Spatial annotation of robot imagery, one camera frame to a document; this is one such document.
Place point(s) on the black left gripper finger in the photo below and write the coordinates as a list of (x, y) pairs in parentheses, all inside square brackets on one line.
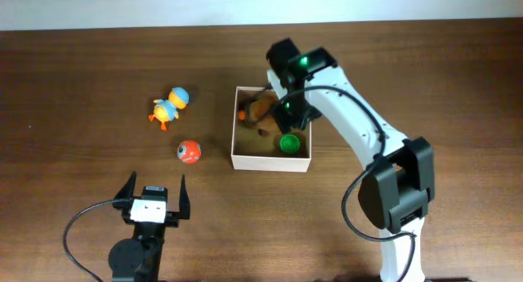
[(184, 201), (127, 190)]

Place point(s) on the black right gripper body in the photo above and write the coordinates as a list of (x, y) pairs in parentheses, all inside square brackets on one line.
[(294, 109)]

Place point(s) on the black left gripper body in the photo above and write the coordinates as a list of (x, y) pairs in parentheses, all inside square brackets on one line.
[(172, 219)]

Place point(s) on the green lattice ball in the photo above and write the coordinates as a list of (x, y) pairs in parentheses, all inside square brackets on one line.
[(289, 144)]

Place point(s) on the brown plush toy with orange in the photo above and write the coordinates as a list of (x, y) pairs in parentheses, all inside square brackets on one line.
[(247, 113)]

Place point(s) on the red grey toy ball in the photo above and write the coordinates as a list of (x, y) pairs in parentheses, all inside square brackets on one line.
[(189, 152)]

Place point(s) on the yellow blue toy duck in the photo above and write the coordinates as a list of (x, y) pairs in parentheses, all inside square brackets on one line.
[(167, 110)]

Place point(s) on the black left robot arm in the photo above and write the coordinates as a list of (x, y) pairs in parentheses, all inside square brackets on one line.
[(137, 259)]

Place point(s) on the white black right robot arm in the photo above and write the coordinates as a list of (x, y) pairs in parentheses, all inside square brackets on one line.
[(388, 202)]

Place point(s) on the beige open cardboard box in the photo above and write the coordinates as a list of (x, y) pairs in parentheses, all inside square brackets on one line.
[(251, 151)]

